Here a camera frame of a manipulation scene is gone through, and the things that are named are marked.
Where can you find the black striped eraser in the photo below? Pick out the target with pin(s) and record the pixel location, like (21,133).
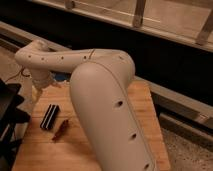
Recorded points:
(49,117)

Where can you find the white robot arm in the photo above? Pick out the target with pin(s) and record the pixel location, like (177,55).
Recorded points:
(98,91)

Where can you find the black chair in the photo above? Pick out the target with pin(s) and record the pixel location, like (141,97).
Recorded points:
(10,116)

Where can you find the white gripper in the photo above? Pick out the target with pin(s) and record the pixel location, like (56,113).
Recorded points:
(40,79)

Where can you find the blue object behind table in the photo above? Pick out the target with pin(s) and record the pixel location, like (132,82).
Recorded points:
(60,77)

